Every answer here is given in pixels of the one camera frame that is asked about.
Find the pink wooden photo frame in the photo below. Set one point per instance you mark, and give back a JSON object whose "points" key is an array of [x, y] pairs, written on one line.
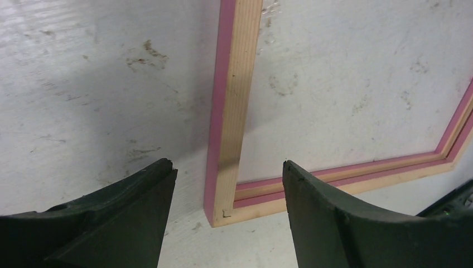
{"points": [[225, 200]]}

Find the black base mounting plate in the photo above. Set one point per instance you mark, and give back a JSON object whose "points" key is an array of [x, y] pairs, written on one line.
{"points": [[457, 200]]}

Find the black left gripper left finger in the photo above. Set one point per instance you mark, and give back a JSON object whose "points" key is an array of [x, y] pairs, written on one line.
{"points": [[120, 225]]}

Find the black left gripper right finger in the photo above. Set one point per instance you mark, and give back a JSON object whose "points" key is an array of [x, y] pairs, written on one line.
{"points": [[331, 228]]}

